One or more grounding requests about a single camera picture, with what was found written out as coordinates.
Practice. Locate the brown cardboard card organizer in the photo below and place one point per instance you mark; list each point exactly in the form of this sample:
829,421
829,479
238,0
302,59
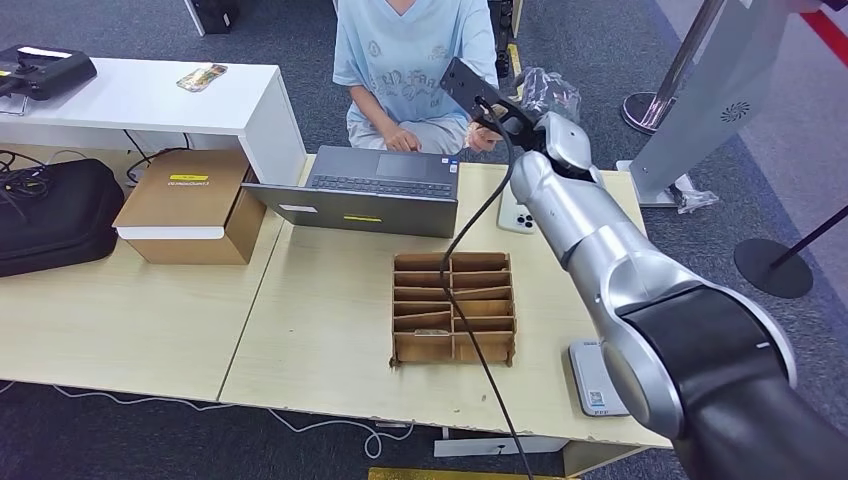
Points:
484,308

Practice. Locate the person's left hand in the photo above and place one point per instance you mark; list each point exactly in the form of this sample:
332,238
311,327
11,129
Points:
480,138

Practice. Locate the pale grey card reader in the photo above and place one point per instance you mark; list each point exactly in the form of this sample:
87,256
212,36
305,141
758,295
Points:
590,378

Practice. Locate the black desktop device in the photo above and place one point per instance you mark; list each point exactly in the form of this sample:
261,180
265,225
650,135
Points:
46,70

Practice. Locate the grey open laptop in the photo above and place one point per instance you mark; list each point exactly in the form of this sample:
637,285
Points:
351,210

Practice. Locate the chrome stanchion post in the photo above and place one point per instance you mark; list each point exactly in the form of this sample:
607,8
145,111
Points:
646,112

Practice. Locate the yellow floor tape outline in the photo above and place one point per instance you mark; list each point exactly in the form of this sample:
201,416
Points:
515,63

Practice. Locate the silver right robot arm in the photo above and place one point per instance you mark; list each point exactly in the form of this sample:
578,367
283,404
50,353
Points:
596,232

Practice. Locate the room key card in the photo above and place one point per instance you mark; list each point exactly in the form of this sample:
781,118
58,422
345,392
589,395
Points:
432,332

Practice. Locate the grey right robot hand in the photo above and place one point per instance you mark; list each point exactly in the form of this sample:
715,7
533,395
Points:
550,93

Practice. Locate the white table bracket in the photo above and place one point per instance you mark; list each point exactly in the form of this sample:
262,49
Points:
477,448

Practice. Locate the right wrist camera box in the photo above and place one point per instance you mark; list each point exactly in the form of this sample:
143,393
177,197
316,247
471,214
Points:
464,83

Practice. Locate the person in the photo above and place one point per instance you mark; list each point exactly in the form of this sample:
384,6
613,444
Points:
411,53

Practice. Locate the black stanchion post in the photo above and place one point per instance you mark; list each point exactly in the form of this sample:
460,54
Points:
772,269

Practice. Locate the black soft carry bag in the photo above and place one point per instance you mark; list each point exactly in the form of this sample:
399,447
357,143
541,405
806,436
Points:
60,216

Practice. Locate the white side shelf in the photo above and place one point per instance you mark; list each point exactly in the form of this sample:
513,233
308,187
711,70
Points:
132,97

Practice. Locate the white smartphone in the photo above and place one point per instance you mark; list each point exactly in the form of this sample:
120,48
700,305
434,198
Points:
517,218

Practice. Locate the person's right hand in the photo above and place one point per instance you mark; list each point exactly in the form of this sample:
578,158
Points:
401,139

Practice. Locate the person's right forearm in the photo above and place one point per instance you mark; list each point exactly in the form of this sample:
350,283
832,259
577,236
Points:
370,108

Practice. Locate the brown cardboard box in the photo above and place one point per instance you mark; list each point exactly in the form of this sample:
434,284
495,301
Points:
185,197

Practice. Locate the clear plastic wrap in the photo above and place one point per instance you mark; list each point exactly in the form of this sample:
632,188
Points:
696,197

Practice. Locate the black cabinet white frame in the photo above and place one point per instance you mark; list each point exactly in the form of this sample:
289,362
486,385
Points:
215,13

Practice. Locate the grey kiosk panel stand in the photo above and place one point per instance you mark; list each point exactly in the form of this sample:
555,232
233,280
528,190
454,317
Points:
729,79

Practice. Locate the yellow floor tape strip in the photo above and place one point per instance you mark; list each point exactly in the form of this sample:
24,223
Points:
430,475

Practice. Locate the black wheeled stand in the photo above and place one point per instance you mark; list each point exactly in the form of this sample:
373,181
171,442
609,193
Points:
503,40

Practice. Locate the printed card stack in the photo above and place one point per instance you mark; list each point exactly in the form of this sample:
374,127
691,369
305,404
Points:
201,77

